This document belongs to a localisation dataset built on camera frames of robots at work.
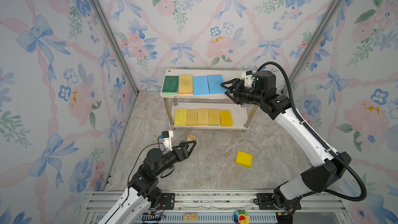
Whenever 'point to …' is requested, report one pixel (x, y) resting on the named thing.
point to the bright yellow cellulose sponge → (181, 117)
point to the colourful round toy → (241, 217)
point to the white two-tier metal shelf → (242, 115)
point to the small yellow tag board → (190, 216)
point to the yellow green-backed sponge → (214, 117)
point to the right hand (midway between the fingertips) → (221, 87)
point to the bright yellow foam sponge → (244, 159)
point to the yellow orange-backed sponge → (203, 116)
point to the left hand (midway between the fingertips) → (193, 144)
